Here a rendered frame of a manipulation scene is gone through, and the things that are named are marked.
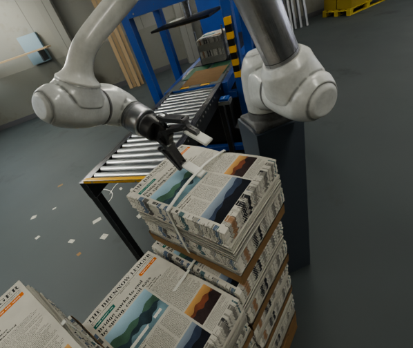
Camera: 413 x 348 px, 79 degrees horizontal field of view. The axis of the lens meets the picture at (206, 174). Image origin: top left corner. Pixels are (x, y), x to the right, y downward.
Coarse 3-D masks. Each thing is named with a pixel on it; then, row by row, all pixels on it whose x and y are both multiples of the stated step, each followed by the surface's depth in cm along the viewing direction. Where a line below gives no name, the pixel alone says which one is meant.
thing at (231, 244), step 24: (216, 168) 75; (240, 168) 71; (264, 168) 69; (216, 192) 67; (240, 192) 64; (264, 192) 69; (192, 216) 62; (216, 216) 60; (240, 216) 60; (264, 216) 70; (192, 240) 70; (216, 240) 60; (240, 240) 61; (240, 264) 64
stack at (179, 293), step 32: (160, 256) 90; (128, 288) 78; (160, 288) 75; (192, 288) 72; (224, 288) 70; (256, 288) 76; (288, 288) 104; (96, 320) 72; (128, 320) 70; (160, 320) 67; (192, 320) 65; (224, 320) 63; (288, 320) 112
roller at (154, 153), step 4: (136, 152) 158; (140, 152) 157; (144, 152) 155; (148, 152) 154; (152, 152) 152; (156, 152) 151; (160, 152) 150; (112, 156) 164; (116, 156) 163; (120, 156) 161; (124, 156) 160; (128, 156) 159; (132, 156) 158; (136, 156) 156; (140, 156) 155; (144, 156) 154; (148, 156) 153; (152, 156) 152; (156, 156) 151
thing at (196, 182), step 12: (204, 168) 77; (192, 180) 74; (204, 180) 72; (192, 192) 69; (168, 204) 68; (180, 204) 67; (168, 216) 69; (180, 228) 70; (180, 240) 77; (192, 252) 77
